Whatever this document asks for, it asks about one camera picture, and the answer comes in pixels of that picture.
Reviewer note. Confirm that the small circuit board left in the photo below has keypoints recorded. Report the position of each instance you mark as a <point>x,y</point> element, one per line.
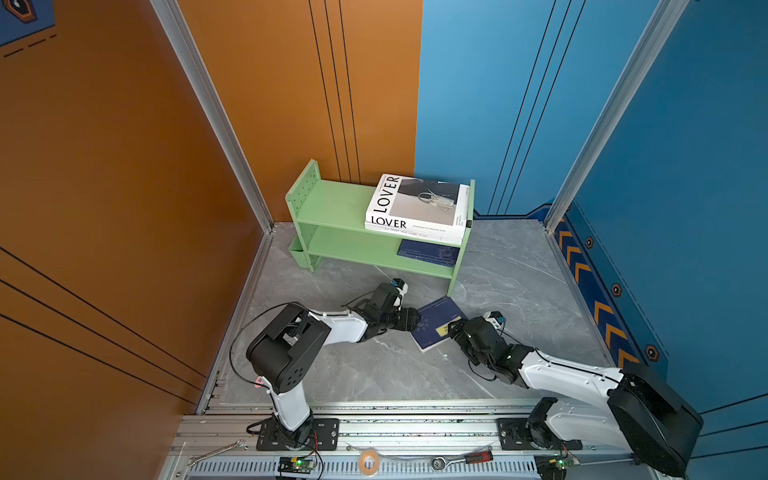
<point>297,467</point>

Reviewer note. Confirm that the blue book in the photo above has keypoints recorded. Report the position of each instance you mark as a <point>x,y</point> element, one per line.
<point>442,255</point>
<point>435,318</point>

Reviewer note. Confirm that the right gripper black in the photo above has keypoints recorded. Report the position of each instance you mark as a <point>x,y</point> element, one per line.
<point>459,326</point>

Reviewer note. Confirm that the white book with brown pattern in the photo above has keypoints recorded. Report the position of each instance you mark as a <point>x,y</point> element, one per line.
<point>448,240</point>

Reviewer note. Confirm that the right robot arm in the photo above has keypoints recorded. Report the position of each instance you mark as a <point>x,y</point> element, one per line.
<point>631,407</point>

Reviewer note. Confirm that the tape roll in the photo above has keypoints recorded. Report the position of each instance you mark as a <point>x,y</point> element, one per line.
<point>369,462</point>

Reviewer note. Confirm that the white LOVER book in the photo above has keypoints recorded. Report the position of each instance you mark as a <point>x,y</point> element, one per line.
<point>418,205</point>

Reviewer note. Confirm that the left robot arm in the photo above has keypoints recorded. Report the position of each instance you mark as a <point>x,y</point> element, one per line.
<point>283,353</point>

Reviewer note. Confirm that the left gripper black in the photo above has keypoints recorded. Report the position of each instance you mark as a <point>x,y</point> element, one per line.
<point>409,319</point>

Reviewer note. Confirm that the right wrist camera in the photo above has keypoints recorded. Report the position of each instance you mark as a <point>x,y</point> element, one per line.
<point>496,319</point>

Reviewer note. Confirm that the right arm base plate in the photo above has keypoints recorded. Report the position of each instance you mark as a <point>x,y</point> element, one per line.
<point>519,434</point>

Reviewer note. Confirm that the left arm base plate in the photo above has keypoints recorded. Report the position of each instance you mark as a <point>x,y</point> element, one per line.
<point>315,433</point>

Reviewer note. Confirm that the small circuit board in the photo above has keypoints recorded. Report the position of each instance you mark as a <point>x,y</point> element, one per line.
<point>297,467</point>
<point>553,468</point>

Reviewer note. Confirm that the green two-tier shelf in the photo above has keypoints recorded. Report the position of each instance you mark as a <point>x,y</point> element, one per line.
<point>329,221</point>

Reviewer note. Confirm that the small circuit board right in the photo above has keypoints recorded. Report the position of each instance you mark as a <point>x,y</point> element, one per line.
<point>553,468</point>

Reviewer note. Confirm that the silver wrench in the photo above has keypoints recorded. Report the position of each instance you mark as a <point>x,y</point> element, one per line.
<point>238,445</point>

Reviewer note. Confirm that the ratchet with red handle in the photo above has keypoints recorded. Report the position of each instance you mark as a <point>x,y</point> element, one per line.
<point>441,463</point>

